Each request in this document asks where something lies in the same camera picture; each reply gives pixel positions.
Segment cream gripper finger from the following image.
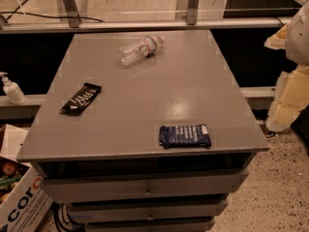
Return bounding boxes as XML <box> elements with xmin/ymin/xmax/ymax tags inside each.
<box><xmin>266</xmin><ymin>65</ymin><xmax>309</xmax><ymax>132</ymax></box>
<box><xmin>264</xmin><ymin>24</ymin><xmax>289</xmax><ymax>50</ymax></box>

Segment blue rxbar blueberry bar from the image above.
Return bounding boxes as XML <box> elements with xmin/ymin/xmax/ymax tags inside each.
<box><xmin>159</xmin><ymin>125</ymin><xmax>211</xmax><ymax>149</ymax></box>

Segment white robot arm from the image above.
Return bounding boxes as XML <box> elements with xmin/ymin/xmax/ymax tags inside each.
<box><xmin>265</xmin><ymin>1</ymin><xmax>309</xmax><ymax>132</ymax></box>

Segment clear plastic water bottle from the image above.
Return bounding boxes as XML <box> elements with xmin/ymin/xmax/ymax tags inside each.
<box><xmin>119</xmin><ymin>35</ymin><xmax>165</xmax><ymax>66</ymax></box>

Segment grey metal drawer cabinet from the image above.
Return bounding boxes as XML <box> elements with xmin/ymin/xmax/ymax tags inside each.
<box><xmin>18</xmin><ymin>30</ymin><xmax>268</xmax><ymax>232</ymax></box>

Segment black snack bar wrapper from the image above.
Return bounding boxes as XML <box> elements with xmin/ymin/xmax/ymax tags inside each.
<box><xmin>60</xmin><ymin>82</ymin><xmax>101</xmax><ymax>116</ymax></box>

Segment white pump dispenser bottle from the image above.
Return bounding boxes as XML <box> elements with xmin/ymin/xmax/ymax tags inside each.
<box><xmin>0</xmin><ymin>72</ymin><xmax>27</xmax><ymax>105</ymax></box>

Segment white cardboard box with produce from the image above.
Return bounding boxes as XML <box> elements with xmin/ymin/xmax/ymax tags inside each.
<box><xmin>0</xmin><ymin>125</ymin><xmax>52</xmax><ymax>232</ymax></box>

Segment black cables under cabinet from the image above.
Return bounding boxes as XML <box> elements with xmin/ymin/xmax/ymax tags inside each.
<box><xmin>51</xmin><ymin>202</ymin><xmax>87</xmax><ymax>232</ymax></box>

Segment black cable on rail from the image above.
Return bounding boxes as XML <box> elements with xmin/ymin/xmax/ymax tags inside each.
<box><xmin>0</xmin><ymin>0</ymin><xmax>104</xmax><ymax>23</ymax></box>

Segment grey metal frame rail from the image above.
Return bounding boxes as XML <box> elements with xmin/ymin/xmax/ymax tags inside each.
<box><xmin>0</xmin><ymin>0</ymin><xmax>309</xmax><ymax>35</ymax></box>

